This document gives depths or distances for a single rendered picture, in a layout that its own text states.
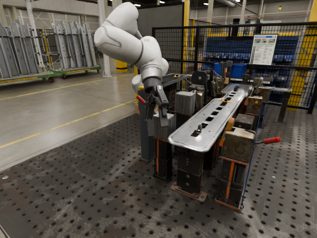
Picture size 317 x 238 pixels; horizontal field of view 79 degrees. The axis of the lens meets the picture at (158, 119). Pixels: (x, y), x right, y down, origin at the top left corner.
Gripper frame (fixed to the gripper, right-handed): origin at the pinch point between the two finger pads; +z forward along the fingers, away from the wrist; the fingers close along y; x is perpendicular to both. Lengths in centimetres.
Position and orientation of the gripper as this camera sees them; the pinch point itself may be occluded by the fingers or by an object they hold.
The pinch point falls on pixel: (157, 129)
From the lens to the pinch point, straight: 74.9
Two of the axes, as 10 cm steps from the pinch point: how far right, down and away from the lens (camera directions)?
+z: 1.0, 9.5, -3.1
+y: -3.7, 3.2, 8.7
